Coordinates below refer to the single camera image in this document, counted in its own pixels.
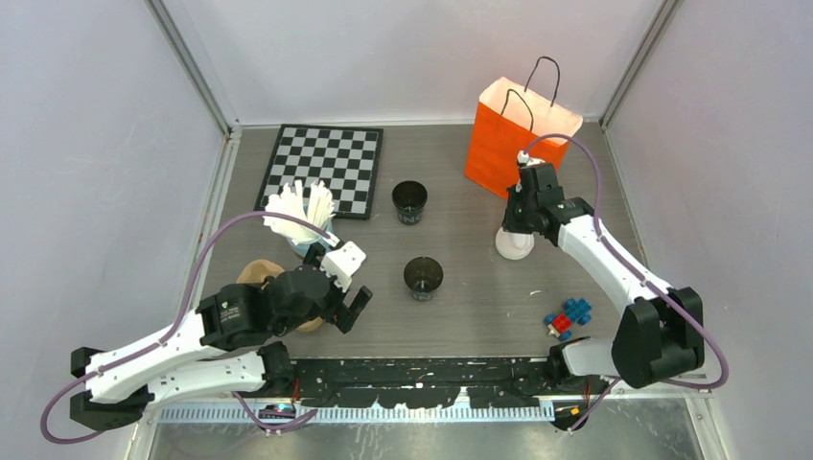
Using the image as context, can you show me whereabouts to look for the light blue cup holder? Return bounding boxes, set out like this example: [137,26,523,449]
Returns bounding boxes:
[288,221,334,259]

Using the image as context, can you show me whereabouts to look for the tan cardboard cup carrier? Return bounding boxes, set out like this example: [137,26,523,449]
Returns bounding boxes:
[236,259,324,333]

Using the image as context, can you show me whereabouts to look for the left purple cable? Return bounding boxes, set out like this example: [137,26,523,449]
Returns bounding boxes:
[39,211,341,446]

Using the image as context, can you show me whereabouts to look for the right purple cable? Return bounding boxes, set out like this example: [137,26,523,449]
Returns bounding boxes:
[517,133,731,439]

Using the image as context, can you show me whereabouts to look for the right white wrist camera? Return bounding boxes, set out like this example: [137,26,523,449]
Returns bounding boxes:
[517,150,546,173]

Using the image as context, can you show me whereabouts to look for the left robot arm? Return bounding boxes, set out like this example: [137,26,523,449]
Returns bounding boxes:
[69,241,372,431]

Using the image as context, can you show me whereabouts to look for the black paper cup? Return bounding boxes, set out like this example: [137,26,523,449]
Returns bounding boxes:
[391,180,428,225]
[404,257,444,301]

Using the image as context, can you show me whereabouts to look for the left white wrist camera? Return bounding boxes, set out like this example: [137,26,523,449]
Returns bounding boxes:
[320,241,366,293]

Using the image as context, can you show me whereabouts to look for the black white chessboard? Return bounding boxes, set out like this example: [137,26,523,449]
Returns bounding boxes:
[254,124,384,219]

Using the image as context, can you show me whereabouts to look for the orange paper bag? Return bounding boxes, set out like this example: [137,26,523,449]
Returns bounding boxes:
[463,56,583,198]

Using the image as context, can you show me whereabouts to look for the purple cable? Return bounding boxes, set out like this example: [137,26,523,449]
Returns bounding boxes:
[517,133,731,439]
[39,211,341,446]

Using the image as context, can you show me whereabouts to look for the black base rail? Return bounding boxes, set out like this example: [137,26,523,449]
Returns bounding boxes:
[253,356,611,411]

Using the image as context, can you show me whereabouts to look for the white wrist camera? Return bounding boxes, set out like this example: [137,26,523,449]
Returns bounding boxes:
[517,150,546,173]
[320,241,366,293]

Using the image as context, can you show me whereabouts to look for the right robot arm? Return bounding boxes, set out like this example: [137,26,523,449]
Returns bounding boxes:
[501,162,706,394]

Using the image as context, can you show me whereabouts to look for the red blue toy blocks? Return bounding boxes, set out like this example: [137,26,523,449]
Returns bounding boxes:
[544,298,592,342]

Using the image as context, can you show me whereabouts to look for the white cup lid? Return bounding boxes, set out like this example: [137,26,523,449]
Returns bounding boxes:
[495,227,535,261]

